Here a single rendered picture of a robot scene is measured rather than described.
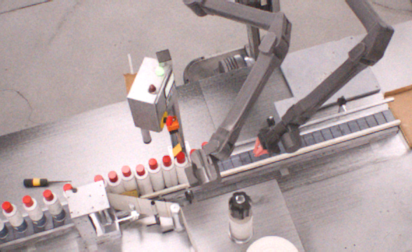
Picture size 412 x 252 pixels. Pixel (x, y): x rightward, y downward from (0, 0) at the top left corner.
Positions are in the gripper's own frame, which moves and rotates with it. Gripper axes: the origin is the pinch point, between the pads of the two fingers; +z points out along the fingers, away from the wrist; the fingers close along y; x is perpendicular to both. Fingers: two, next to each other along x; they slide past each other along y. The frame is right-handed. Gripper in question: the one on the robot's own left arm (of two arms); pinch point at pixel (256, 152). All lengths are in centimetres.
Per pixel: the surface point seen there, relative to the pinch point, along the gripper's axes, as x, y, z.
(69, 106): 3, -111, 118
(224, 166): -6.4, -1.0, 12.2
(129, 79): 31, -116, 93
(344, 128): 33.2, -1.6, -20.2
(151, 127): -53, -2, -6
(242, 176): -1.2, 4.5, 10.1
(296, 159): 16.1, 4.9, -4.8
